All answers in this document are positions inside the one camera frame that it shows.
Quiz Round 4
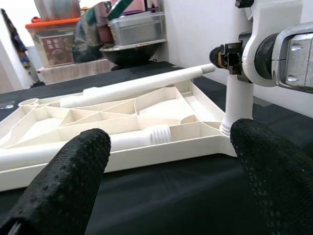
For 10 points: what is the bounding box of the patterned green bag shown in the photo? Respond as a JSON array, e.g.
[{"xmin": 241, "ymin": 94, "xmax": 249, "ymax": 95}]
[{"xmin": 73, "ymin": 14, "xmax": 104, "ymax": 63}]

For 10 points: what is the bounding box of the clear box with orange lid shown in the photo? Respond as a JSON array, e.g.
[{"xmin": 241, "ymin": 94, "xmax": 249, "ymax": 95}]
[{"xmin": 25, "ymin": 17, "xmax": 82, "ymax": 68}]

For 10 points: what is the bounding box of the white plastic table leg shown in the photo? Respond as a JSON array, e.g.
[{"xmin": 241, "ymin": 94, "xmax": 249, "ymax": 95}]
[
  {"xmin": 107, "ymin": 123, "xmax": 172, "ymax": 149},
  {"xmin": 59, "ymin": 70, "xmax": 203, "ymax": 109},
  {"xmin": 220, "ymin": 73, "xmax": 255, "ymax": 136},
  {"xmin": 83, "ymin": 63, "xmax": 217, "ymax": 95}
]

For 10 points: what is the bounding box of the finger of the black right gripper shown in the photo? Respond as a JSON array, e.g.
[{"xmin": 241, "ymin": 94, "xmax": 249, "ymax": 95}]
[{"xmin": 209, "ymin": 45, "xmax": 224, "ymax": 67}]

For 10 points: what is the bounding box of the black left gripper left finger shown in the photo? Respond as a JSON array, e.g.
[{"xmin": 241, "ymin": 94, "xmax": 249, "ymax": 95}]
[{"xmin": 0, "ymin": 128, "xmax": 112, "ymax": 235}]

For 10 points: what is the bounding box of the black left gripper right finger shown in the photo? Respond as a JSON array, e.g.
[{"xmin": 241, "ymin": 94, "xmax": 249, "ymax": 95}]
[{"xmin": 229, "ymin": 118, "xmax": 313, "ymax": 235}]

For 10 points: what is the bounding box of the white plastic children table top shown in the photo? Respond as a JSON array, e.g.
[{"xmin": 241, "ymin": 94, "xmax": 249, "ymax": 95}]
[{"xmin": 0, "ymin": 79, "xmax": 238, "ymax": 192}]

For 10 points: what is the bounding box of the black tablecloth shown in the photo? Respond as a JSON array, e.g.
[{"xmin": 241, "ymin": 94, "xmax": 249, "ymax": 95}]
[{"xmin": 0, "ymin": 61, "xmax": 313, "ymax": 235}]

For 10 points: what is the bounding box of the dark hanging cloth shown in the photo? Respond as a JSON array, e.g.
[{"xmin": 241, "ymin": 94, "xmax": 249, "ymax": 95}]
[{"xmin": 0, "ymin": 8, "xmax": 31, "ymax": 77}]

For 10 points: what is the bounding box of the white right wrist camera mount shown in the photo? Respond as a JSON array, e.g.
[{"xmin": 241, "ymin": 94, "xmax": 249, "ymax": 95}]
[{"xmin": 235, "ymin": 0, "xmax": 303, "ymax": 88}]

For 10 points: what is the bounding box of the black wok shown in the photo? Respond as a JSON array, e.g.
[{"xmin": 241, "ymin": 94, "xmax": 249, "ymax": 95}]
[{"xmin": 98, "ymin": 40, "xmax": 162, "ymax": 67}]

